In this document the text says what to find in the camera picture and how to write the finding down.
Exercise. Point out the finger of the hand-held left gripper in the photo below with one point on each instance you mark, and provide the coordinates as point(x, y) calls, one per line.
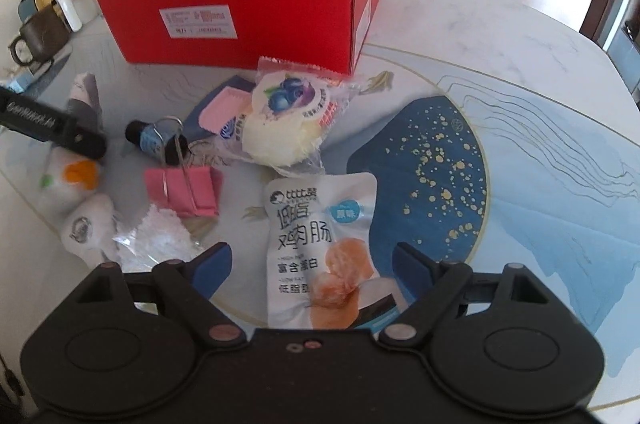
point(87, 143)

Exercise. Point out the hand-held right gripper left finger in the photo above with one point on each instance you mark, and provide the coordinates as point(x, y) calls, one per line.
point(215, 265)

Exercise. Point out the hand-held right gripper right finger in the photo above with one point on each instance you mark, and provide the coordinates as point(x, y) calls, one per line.
point(411, 265)

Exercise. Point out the grey-white pouch with orange print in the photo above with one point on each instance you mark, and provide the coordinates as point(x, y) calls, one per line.
point(75, 174)

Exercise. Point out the small dark blue-label bottle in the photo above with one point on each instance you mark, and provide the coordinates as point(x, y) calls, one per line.
point(147, 138)

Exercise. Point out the clear packet with white contents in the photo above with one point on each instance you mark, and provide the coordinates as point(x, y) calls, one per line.
point(160, 234)

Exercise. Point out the pink binder clip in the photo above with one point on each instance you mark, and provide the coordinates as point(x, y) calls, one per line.
point(185, 194)

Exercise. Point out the white chicken sausage pouch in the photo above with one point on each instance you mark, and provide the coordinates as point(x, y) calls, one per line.
point(310, 234)

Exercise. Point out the navy and pink packet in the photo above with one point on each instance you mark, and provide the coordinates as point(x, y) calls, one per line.
point(220, 106)

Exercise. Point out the blueberry bread packet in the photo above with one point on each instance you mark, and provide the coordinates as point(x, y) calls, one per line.
point(285, 124)

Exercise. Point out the gold wrapper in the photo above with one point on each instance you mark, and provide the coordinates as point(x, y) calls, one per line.
point(376, 83)

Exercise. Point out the white marble desktop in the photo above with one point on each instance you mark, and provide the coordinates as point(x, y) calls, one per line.
point(500, 29)

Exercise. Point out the brown mug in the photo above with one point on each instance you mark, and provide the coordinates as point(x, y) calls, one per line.
point(42, 36)

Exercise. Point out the white round-logo packet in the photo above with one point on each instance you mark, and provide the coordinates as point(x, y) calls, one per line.
point(85, 226)

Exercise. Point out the white electric kettle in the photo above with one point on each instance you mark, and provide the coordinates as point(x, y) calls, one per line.
point(72, 1)

